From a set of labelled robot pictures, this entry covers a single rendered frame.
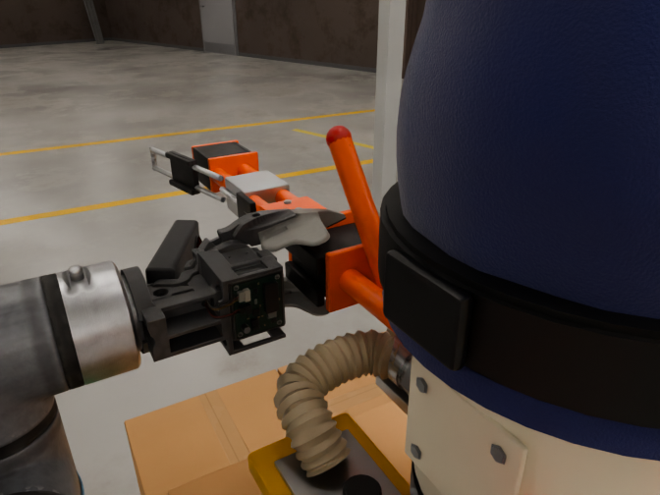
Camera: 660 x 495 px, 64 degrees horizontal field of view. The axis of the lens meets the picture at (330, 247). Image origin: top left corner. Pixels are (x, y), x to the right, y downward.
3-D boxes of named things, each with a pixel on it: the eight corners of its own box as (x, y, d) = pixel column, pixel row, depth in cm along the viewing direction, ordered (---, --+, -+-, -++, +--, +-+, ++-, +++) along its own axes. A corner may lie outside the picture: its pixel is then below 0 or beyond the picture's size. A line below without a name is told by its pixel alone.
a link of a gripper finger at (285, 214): (305, 243, 51) (225, 286, 48) (298, 236, 52) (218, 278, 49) (293, 201, 48) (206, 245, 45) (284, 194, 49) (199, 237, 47)
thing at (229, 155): (260, 185, 79) (257, 151, 77) (212, 193, 76) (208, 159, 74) (239, 170, 86) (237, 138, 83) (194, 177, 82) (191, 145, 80)
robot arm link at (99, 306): (75, 346, 47) (49, 247, 42) (132, 329, 49) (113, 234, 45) (90, 409, 40) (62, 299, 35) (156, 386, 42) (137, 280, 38)
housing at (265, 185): (293, 216, 69) (292, 183, 67) (244, 227, 66) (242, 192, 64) (271, 199, 74) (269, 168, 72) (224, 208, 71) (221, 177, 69)
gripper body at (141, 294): (293, 337, 47) (153, 384, 41) (254, 294, 53) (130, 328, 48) (290, 260, 43) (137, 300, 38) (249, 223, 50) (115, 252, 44)
